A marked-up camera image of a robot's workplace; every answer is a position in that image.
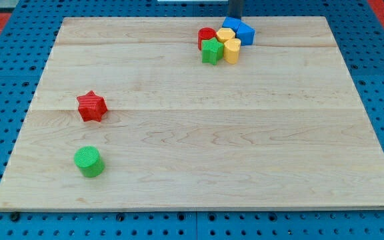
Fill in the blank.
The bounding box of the blue pentagon block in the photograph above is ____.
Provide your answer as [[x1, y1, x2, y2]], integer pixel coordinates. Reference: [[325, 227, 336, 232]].
[[236, 23, 255, 46]]

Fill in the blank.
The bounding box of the yellow heart block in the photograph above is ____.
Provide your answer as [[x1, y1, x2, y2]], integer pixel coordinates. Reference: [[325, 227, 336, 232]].
[[223, 38, 241, 64]]

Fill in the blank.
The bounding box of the light wooden board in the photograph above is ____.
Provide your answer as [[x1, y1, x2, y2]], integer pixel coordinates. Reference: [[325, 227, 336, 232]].
[[0, 17, 384, 212]]

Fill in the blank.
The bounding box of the yellow hexagon block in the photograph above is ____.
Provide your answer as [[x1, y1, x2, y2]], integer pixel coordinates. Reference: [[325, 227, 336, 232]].
[[216, 27, 236, 43]]

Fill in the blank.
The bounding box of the red star block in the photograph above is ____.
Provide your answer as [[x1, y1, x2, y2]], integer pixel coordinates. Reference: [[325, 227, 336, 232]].
[[77, 91, 108, 122]]

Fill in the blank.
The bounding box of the green star block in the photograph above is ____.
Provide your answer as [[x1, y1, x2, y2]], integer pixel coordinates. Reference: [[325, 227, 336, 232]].
[[201, 37, 224, 65]]

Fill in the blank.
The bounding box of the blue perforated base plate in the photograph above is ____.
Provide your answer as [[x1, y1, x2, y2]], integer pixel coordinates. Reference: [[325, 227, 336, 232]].
[[0, 0, 384, 239]]

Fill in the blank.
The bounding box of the red cylinder block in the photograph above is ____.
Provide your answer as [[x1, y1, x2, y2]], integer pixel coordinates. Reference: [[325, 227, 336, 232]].
[[197, 27, 216, 50]]

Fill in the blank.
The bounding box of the green cylinder block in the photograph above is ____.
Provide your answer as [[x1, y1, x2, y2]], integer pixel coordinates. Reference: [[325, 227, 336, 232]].
[[73, 146, 105, 177]]

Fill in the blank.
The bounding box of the blue cube block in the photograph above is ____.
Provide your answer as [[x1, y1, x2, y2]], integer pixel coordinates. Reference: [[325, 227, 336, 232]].
[[222, 17, 241, 33]]

